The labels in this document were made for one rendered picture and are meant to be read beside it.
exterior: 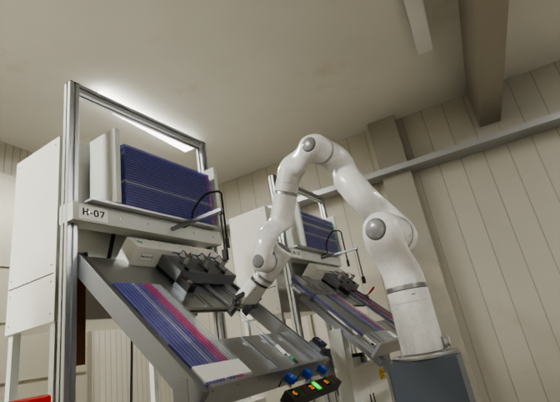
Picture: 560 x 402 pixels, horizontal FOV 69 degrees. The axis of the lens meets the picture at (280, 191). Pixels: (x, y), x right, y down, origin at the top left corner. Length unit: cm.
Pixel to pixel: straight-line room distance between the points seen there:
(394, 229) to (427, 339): 31
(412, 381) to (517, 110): 390
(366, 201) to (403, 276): 27
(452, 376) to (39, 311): 135
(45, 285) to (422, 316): 127
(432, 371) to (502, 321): 319
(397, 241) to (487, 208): 331
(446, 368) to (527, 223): 336
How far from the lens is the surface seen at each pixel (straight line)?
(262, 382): 133
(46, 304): 169
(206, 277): 174
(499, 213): 449
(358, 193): 136
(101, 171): 176
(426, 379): 123
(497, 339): 440
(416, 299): 126
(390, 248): 123
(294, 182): 154
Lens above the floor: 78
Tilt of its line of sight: 21 degrees up
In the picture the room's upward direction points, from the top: 10 degrees counter-clockwise
